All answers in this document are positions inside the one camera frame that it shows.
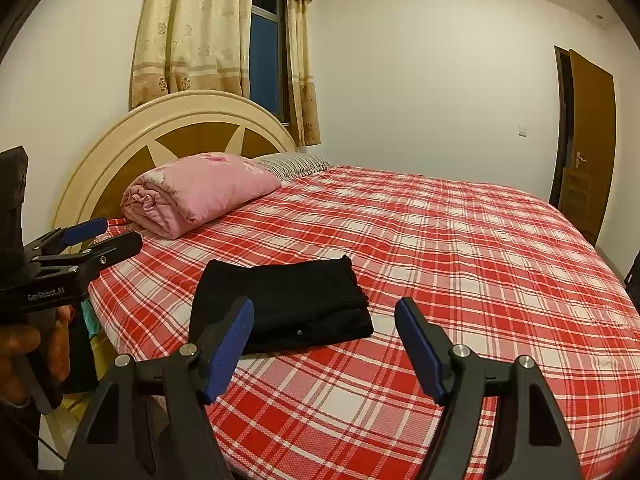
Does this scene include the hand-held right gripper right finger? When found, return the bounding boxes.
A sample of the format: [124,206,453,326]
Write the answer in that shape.
[394,297,585,480]

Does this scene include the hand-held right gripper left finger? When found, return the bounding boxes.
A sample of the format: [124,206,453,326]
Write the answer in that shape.
[64,296,255,480]

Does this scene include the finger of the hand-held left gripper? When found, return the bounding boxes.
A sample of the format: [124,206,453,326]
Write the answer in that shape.
[30,231,144,287]
[25,217,109,258]

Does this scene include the black pants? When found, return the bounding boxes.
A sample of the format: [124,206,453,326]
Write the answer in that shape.
[189,255,375,357]

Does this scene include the person's left hand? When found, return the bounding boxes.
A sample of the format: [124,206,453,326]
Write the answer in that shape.
[0,305,74,408]

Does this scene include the teal cloth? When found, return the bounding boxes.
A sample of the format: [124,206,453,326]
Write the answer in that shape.
[82,300,102,339]

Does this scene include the red plaid bedsheet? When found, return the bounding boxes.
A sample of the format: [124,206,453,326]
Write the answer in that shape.
[87,165,640,480]

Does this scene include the pink folded quilt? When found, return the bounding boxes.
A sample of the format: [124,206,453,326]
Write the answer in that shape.
[121,153,282,240]

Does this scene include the cream wooden headboard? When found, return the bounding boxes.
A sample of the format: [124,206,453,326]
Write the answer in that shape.
[52,90,299,253]

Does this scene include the person's dark jacket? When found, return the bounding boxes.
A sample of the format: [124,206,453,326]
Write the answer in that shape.
[0,402,68,480]

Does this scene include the grey striped pillow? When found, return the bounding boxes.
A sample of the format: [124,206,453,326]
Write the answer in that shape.
[251,154,332,181]

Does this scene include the beige floral curtain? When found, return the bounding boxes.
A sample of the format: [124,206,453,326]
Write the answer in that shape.
[284,0,321,147]
[130,0,256,111]

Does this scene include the black suitcase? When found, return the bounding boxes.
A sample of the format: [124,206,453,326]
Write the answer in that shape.
[624,249,640,311]

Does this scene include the dark framed window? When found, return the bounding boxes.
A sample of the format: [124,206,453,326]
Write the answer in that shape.
[248,0,291,123]

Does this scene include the brown wooden door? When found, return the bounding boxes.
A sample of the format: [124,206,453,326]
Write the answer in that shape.
[548,45,617,247]

